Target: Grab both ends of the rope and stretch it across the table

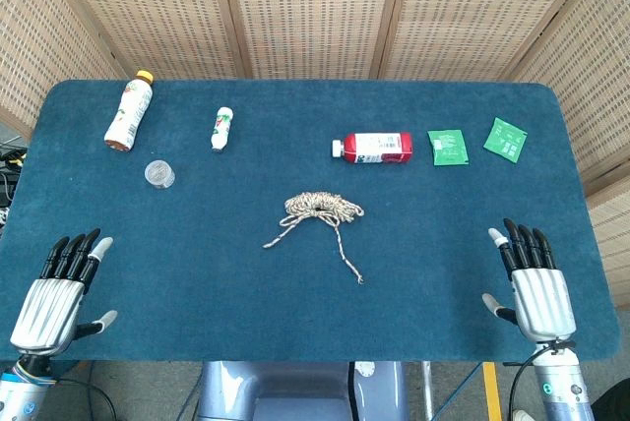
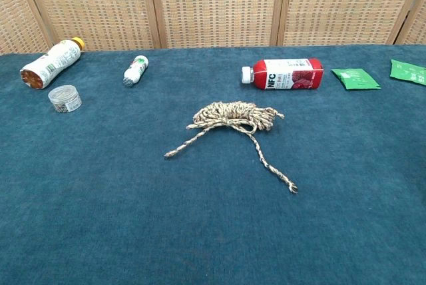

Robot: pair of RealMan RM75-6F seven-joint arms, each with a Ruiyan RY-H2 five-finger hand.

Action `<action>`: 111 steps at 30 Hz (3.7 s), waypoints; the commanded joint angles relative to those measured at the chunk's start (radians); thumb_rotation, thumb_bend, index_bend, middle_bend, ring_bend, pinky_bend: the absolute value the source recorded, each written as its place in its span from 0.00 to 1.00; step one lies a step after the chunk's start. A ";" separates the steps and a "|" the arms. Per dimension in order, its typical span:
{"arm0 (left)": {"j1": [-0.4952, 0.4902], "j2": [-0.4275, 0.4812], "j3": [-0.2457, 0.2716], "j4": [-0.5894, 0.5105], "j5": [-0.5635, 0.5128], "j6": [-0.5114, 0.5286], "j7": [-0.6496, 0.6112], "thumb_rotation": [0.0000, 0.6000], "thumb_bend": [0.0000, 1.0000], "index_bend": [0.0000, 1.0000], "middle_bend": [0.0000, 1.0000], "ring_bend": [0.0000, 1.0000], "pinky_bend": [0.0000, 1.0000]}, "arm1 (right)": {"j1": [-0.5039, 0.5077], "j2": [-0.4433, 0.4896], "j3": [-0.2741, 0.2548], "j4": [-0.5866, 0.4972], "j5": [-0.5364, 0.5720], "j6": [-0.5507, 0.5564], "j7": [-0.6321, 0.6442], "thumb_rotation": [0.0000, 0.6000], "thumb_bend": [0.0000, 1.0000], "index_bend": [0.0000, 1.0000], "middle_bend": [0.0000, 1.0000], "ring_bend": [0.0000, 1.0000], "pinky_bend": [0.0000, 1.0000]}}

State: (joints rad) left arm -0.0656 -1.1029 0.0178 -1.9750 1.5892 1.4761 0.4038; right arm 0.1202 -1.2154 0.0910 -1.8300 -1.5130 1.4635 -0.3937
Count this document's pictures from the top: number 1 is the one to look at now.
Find large white bottle yellow cap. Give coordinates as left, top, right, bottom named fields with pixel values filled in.
left=102, top=70, right=155, bottom=152

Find green foil sachet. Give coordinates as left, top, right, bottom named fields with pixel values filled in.
left=426, top=129, right=471, bottom=167
left=482, top=116, right=529, bottom=164

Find red juice bottle white cap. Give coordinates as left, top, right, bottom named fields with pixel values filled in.
left=331, top=131, right=414, bottom=165

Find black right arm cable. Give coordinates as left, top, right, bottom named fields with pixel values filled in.
left=502, top=339, right=577, bottom=421

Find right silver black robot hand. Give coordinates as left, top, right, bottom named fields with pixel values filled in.
left=480, top=217, right=578, bottom=343

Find blue-grey robot torso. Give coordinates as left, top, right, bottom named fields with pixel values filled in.
left=195, top=360, right=410, bottom=421

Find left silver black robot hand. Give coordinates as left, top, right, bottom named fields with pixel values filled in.
left=9, top=227, right=119, bottom=357

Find black bag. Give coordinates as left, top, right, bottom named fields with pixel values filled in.
left=590, top=379, right=630, bottom=421

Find blue carpet table cover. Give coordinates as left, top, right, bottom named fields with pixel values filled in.
left=0, top=79, right=622, bottom=363

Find tangled cables and power strip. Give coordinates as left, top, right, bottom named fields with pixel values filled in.
left=0, top=143, right=29, bottom=225

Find small white bottle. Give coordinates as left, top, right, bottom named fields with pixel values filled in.
left=210, top=105, right=234, bottom=153

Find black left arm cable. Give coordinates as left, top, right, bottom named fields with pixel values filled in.
left=48, top=376, right=119, bottom=421

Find clear round plastic jar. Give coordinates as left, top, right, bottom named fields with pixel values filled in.
left=144, top=158, right=177, bottom=191

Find grey metal table leg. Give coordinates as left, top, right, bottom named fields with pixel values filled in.
left=420, top=360, right=437, bottom=421

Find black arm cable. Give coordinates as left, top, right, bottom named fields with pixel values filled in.
left=502, top=339, right=577, bottom=421
left=48, top=376, right=119, bottom=421

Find beige braided rope bundle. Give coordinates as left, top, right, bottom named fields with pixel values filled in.
left=262, top=190, right=366, bottom=285

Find woven bamboo screen panel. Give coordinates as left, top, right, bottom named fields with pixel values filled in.
left=41, top=0, right=255, bottom=81
left=216, top=0, right=410, bottom=81
left=0, top=0, right=129, bottom=137
left=368, top=0, right=609, bottom=82
left=506, top=0, right=630, bottom=309

